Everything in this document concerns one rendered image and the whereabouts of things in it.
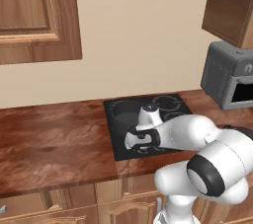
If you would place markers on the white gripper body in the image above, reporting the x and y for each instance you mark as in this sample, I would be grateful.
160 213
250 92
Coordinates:
131 141

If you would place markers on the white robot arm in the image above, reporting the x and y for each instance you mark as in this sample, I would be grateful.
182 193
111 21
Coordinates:
210 155

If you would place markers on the black hob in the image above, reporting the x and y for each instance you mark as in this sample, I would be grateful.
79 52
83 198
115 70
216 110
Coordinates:
113 145

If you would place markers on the black pot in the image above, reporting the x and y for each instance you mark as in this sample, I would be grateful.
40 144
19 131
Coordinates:
124 116

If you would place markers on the wooden drawer front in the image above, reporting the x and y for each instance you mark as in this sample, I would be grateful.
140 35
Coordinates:
138 185
23 203

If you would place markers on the wooden base cupboard door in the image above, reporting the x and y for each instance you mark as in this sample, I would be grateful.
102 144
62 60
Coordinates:
128 213

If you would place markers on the grey microwave oven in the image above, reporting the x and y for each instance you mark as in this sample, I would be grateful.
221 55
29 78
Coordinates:
219 73

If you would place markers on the wooden wall cupboard door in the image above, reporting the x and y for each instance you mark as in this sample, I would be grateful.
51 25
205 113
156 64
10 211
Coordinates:
33 14

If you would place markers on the dark wooden wall cupboard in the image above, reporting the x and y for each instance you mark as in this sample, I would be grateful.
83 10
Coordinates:
230 4

